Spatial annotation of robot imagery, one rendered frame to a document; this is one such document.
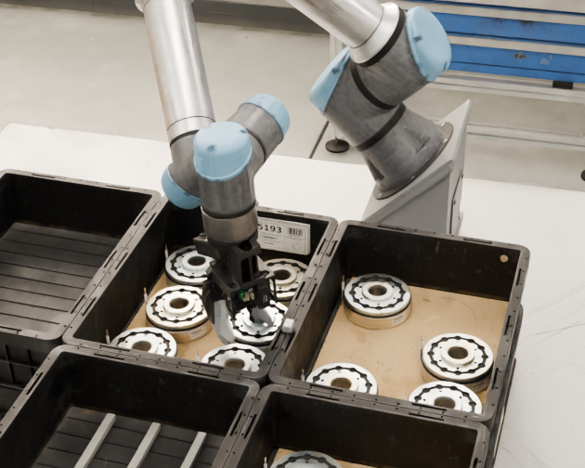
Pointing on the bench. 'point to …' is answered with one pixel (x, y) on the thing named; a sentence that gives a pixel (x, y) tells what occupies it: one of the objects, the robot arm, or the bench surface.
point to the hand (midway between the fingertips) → (239, 330)
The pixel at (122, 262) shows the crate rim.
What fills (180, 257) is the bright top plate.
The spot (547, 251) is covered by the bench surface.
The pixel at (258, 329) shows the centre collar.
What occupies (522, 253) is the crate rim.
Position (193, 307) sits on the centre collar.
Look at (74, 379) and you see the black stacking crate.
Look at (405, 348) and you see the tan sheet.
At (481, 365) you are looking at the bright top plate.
